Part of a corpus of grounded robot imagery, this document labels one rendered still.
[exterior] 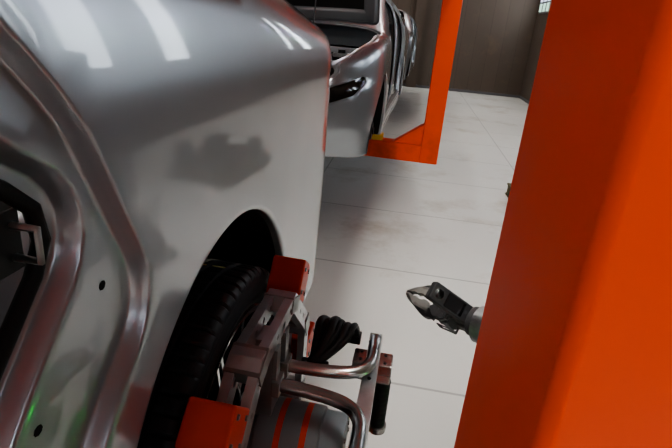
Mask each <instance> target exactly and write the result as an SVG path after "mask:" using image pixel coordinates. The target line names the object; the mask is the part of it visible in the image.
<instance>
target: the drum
mask: <svg viewBox="0 0 672 448"><path fill-rule="evenodd" d="M349 422H350V421H349V416H348V415H347V414H345V413H344V412H340V411H335V410H331V409H328V407H327V405H322V404H317V403H313V402H307V401H302V400H298V399H294V398H289V397H283V396H279V398H278V400H277V402H276V404H275V406H274V409H273V411H272V414H271V416H268V415H263V414H259V413H258V415H256V414H255V415H254V420H253V424H252V428H251V432H250V436H249V440H248V445H247V448H345V447H346V441H347V434H348V432H349V428H350V427H349Z"/></svg>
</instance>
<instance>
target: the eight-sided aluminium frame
mask: <svg viewBox="0 0 672 448"><path fill-rule="evenodd" d="M271 315H273V316H274V319H273V321H272V323H271V324H270V326H269V328H268V330H267V332H266V334H265V335H264V337H263V339H262V341H261V343H260V345H259V346H256V345H255V344H256V338H257V336H258V334H259V332H260V331H261V329H262V327H263V325H266V324H267V322H268V320H269V319H270V317H271ZM287 326H289V327H290V328H289V344H288V352H289V353H291V341H292V333H293V334H298V338H297V352H296V360H300V361H301V360H302V357H306V352H307V339H308V330H309V326H310V318H309V312H307V311H306V309H305V307H304V305H303V303H302V301H301V300H300V295H298V294H297V293H296V292H291V291H285V290H280V289H274V288H269V290H268V292H266V293H264V298H263V300H262V301H261V303H260V304H259V306H258V308H257V309H256V311H255V312H254V314H253V316H252V317H251V319H250V320H249V322H248V324H247V325H246V327H245V328H244V330H243V332H242V333H241V335H240V336H239V338H238V340H237V341H236V342H233V345H232V347H231V350H230V352H229V355H228V357H227V360H226V362H225V364H224V367H223V369H222V371H223V377H222V380H221V384H220V388H219V391H218V395H217V399H216V401H218V402H223V403H227V404H233V401H234V397H235V393H236V389H237V385H238V382H239V383H244V384H246V385H245V389H244V393H243V397H242V401H241V405H240V406H241V407H246V408H249V410H250V412H249V416H248V420H247V424H246V428H245V432H244V436H243V440H242V444H241V448H247V445H248V440H249V436H250V432H251V428H252V424H253V420H254V415H255V411H256V407H257V403H258V399H259V395H260V390H261V387H262V384H263V381H264V378H265V375H266V372H267V369H268V366H269V363H270V360H271V358H272V356H273V354H274V352H275V349H276V347H277V345H278V344H279V342H280V340H281V338H282V336H283V333H284V331H285V329H286V327H287ZM286 379H290V380H294V381H299V382H303V383H305V380H306V378H305V375H301V374H295V375H290V374H288V376H287V378H286ZM280 396H283V397H289V398H294V399H298V400H302V399H303V398H302V397H298V396H294V395H290V394H286V393H280Z"/></svg>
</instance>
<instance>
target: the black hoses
mask: <svg viewBox="0 0 672 448"><path fill-rule="evenodd" d="M361 337H362V332H361V331H360V328H359V325H358V323H356V322H354V323H350V322H345V320H343V319H341V318H340V317H338V316H332V317H331V318H330V317H329V316H327V315H321V316H319V317H318V319H317V321H316V324H315V329H314V335H313V341H312V346H311V352H310V355H309V357H302V360H301V361H307V362H313V363H321V364H329V362H328V361H327V360H328V359H329V358H331V357H332V356H333V355H335V354H336V353H337V352H338V351H340V350H341V349H342V348H343V347H344V346H345V345H346V344H347V343H352V344H357V345H360V342H361Z"/></svg>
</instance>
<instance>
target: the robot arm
mask: <svg viewBox="0 0 672 448"><path fill-rule="evenodd" d="M414 294H418V295H419V296H424V297H425V298H426V299H428V300H429V301H431V302H432V303H433V304H432V305H430V303H429V302H428V301H427V300H425V299H419V298H418V297H417V296H414ZM406 296H407V298H408V300H409V301H410V302H411V303H412V305H413V306H414V307H415V308H416V309H417V311H418V312H419V313H420V314H421V315H422V316H423V317H424V318H426V319H428V320H430V319H431V320H433V321H435V319H436V320H438V321H439V322H440V323H441V324H439V323H436V324H437V325H438V326H439V327H440V328H442V329H444V330H446V331H449V332H451V333H453V334H455V335H456V334H457V333H458V331H459V330H463V331H465V333H466V334H467V335H469V337H470V339H471V341H472V342H475V343H477V339H478V335H479V330H480V325H481V321H482V316H483V312H484V307H485V306H481V307H473V306H471V305H470V304H468V303H467V302H466V301H464V300H463V299H461V298H460V297H459V296H457V295H456V294H454V293H453V292H452V291H450V290H449V289H447V288H446V287H445V286H443V285H442V284H440V283H439V282H432V284H431V285H426V286H420V287H415V288H411V289H408V290H407V292H406ZM442 324H443V325H442ZM444 325H445V326H444ZM443 327H445V328H443ZM446 328H447V329H446ZM448 329H449V330H448ZM455 330H456V331H455Z"/></svg>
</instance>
